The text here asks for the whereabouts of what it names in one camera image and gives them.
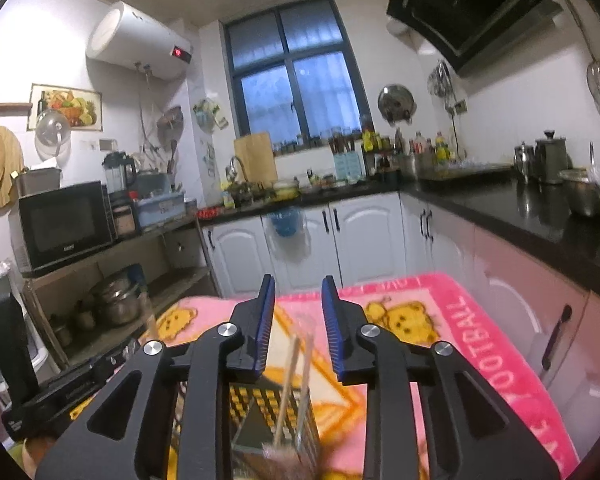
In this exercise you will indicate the light blue chopstick holder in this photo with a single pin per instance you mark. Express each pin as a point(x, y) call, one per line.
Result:
point(349, 166)

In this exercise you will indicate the steel bowl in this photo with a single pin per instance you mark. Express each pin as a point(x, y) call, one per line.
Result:
point(582, 192)

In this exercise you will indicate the fruit wall poster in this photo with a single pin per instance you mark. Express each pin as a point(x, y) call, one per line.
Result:
point(65, 105)

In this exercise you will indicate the white lower kitchen cabinets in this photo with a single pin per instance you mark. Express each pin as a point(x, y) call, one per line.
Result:
point(370, 240)

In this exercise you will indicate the pink printed blanket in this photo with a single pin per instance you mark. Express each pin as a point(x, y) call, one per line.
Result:
point(480, 320)

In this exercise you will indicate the hanging whisk cluster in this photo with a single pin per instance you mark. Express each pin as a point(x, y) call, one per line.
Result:
point(440, 80)

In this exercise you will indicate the plastic-wrapped chopstick pair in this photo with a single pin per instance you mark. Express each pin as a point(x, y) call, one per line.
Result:
point(286, 390)

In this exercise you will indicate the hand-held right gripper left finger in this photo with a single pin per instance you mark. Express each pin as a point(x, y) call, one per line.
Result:
point(266, 320)

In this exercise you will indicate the wooden cutting board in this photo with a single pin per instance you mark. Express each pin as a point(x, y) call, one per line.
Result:
point(255, 157)

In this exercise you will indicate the hanging steel wok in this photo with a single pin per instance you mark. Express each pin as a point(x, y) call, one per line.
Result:
point(170, 117)

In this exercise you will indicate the steel faucet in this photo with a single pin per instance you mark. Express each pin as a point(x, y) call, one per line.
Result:
point(236, 167)

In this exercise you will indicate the white water heater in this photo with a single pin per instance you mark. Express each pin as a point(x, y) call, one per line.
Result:
point(135, 40)

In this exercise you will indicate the steel pot lid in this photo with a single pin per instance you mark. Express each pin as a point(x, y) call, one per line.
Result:
point(396, 104)

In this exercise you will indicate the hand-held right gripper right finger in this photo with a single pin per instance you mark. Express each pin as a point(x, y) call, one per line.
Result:
point(332, 320)

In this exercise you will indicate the stacked steel pots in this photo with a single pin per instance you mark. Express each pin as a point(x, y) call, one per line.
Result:
point(115, 302)

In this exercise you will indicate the yellow bottle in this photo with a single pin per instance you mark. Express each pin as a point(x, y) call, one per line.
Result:
point(442, 150)

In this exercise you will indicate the light blue storage box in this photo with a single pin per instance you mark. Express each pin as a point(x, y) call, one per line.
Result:
point(160, 210)

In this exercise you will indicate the wall socket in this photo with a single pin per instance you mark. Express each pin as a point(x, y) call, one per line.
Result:
point(460, 106)

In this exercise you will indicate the black blender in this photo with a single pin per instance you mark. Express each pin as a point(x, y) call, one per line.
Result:
point(117, 172)

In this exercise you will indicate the black kitchen countertop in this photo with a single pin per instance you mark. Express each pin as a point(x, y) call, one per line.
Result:
point(505, 210)

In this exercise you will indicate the black microwave oven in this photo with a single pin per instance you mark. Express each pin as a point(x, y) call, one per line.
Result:
point(62, 225)

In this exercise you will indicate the storage jar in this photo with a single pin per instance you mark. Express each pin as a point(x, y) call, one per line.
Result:
point(124, 220)

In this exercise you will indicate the tall steel kettle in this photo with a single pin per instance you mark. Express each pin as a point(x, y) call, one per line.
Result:
point(550, 160)

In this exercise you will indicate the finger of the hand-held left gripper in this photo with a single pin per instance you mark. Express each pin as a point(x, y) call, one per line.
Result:
point(115, 366)

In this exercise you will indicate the blue hanging basket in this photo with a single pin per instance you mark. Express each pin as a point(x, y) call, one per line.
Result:
point(285, 222)

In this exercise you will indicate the black range hood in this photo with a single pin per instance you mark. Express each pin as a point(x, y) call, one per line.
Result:
point(460, 0)

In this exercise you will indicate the dark framed window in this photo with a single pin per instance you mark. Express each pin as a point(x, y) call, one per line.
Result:
point(320, 85)

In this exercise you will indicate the glass pot lid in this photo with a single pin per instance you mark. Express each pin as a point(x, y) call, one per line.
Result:
point(52, 132)

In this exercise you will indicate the wooden kitchen shelf rack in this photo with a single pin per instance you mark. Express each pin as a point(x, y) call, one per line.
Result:
point(155, 236)

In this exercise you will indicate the dark grey perforated utensil holder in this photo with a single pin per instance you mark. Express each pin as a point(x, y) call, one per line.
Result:
point(260, 405)

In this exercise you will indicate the hanging wall pouch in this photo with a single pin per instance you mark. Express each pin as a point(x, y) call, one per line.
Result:
point(210, 112)

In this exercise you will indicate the small steel teapot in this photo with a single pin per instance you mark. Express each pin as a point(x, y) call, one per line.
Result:
point(524, 160)

